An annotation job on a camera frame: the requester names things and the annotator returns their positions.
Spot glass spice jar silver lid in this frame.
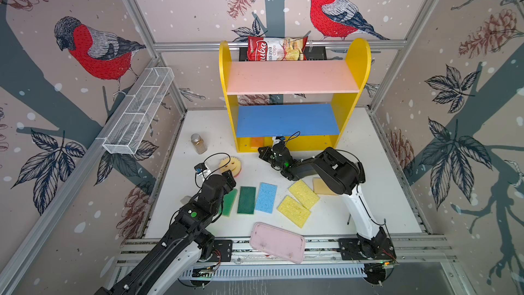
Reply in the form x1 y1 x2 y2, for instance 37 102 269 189
190 133 207 154

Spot blue cellulose sponge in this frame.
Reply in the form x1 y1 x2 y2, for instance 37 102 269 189
255 183 278 214

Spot light green sponge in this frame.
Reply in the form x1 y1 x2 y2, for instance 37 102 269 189
222 188 238 217

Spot pink plastic tray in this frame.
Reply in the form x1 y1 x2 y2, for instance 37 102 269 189
249 223 306 264

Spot red chips bag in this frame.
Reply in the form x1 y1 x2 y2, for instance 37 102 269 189
248 36 308 61

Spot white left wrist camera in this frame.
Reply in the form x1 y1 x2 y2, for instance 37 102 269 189
194 163 212 178

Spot yellow sponge lower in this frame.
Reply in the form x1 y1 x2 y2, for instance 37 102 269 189
277 195 311 228

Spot dark green scouring sponge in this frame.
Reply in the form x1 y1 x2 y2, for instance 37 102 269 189
237 187 257 214

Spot yellow smiley round sponge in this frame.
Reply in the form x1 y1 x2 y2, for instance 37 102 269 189
219 157 242 178

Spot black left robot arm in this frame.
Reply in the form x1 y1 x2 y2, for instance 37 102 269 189
96 171 236 294

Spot beige orange-backed sponge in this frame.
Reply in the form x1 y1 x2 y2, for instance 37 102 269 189
312 178 337 195

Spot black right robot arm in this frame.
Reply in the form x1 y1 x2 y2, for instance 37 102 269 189
258 137 397 262

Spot yellow shelf pink blue boards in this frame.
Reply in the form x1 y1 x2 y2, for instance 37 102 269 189
219 38 372 153

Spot orange rectangular sponge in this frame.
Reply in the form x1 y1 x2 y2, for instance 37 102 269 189
250 137 265 149

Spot yellow sponge upper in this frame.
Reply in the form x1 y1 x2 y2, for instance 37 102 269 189
289 180 320 210

